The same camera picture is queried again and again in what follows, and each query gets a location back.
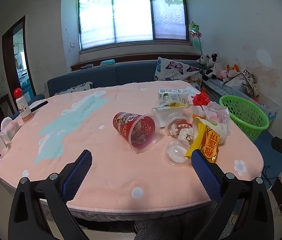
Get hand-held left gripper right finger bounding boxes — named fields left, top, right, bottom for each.
left=191, top=149, right=274, bottom=240

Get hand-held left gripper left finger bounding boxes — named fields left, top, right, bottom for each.
left=8, top=149, right=93, bottom=240

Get green plastic basket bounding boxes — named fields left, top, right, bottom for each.
left=219, top=95, right=270, bottom=142

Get red printed plastic cup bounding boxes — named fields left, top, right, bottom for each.
left=113, top=112, right=160, bottom=154

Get blue floor mat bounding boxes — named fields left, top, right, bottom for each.
left=253, top=129, right=282, bottom=180

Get pink printed blanket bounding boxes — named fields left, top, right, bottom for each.
left=0, top=80, right=264, bottom=212

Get yellow red snack wrapper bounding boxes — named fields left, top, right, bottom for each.
left=185, top=117, right=221, bottom=164

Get clear plastic storage box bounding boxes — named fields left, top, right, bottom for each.
left=227, top=90, right=280, bottom=120

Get clear plastic dome lid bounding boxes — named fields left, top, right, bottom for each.
left=165, top=139, right=194, bottom=167

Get crumpled white paper ball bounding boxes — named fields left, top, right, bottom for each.
left=177, top=127, right=194, bottom=145

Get crumpled paper in cup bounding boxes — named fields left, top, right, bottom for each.
left=165, top=119, right=194, bottom=137

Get person's grey checked trousers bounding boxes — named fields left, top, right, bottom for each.
left=134, top=204, right=221, bottom=240

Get white pink plastic bag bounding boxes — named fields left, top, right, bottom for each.
left=201, top=102, right=231, bottom=135

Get beige cloth bag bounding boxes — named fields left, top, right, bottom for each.
left=223, top=70, right=259, bottom=97

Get red mesh ball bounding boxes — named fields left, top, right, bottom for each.
left=193, top=92, right=212, bottom=106

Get black remote control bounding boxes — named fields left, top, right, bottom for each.
left=30, top=101, right=49, bottom=110

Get white tissue container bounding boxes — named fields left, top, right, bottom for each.
left=1, top=117, right=22, bottom=140

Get white green milk carton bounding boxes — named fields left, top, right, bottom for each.
left=158, top=89, right=189, bottom=105

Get white bottle with red cap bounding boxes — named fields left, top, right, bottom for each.
left=14, top=88, right=34, bottom=123

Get orange fox plush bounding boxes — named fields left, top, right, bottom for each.
left=226, top=64, right=240, bottom=77

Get small butterfly pillow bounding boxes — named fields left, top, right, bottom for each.
left=55, top=82, right=93, bottom=95

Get grey patterned cushion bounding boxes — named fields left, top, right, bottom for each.
left=203, top=79, right=231, bottom=98

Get black white cow plush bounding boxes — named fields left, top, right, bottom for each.
left=203, top=52, right=222, bottom=79

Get large butterfly pillow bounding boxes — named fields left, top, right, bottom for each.
left=154, top=57, right=204, bottom=90

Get blue sofa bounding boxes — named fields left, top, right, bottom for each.
left=47, top=60, right=206, bottom=98

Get grey dog plush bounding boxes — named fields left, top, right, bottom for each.
left=197, top=54, right=210, bottom=65

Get colourful pinwheel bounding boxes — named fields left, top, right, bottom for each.
left=189, top=21, right=203, bottom=55

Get window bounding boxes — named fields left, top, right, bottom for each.
left=77, top=0, right=189, bottom=51

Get brown door frame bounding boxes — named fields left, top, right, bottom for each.
left=2, top=16, right=37, bottom=100

